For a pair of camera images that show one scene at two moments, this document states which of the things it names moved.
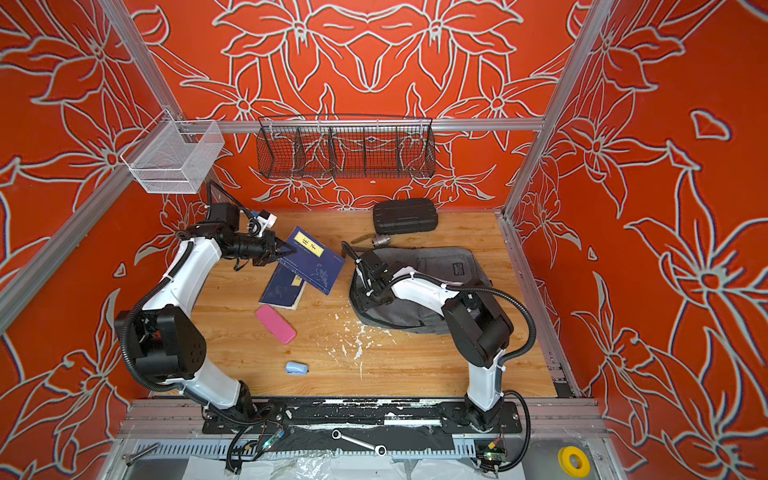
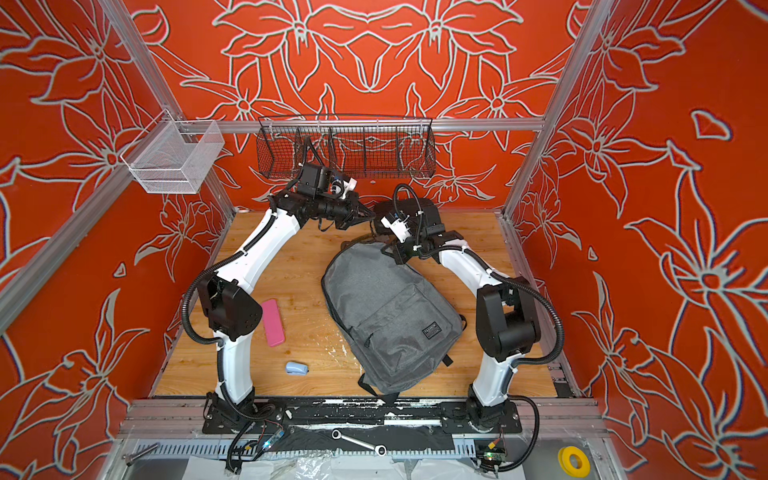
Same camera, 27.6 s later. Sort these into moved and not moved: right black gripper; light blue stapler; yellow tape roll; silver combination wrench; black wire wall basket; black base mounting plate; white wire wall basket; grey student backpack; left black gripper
Moved: left black gripper; right black gripper; grey student backpack
Not moved: silver combination wrench; light blue stapler; black wire wall basket; white wire wall basket; black base mounting plate; yellow tape roll
